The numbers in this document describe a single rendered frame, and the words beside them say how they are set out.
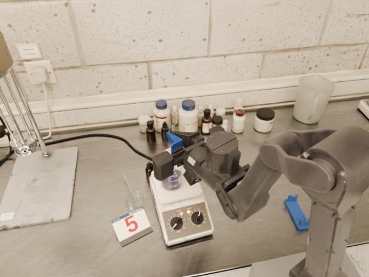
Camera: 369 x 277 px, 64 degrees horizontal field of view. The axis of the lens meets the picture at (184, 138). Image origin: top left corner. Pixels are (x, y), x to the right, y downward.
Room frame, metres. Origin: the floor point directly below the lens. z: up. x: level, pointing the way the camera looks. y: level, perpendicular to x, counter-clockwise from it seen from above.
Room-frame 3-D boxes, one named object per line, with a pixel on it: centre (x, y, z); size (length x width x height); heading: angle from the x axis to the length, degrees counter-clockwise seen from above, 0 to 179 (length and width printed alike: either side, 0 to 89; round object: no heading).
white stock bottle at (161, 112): (0.89, 0.08, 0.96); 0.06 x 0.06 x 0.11
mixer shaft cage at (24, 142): (0.62, 0.45, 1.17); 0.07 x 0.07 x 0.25
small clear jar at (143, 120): (0.88, 0.15, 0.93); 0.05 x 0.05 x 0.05
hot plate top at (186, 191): (0.54, 0.02, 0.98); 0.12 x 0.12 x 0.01; 17
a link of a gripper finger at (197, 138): (0.48, 0.00, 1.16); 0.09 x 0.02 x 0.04; 127
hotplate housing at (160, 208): (0.52, 0.02, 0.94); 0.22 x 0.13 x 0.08; 17
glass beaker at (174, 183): (0.54, 0.04, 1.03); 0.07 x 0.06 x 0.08; 101
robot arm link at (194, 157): (0.46, -0.03, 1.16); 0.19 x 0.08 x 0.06; 127
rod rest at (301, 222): (0.50, -0.32, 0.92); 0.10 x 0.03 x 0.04; 8
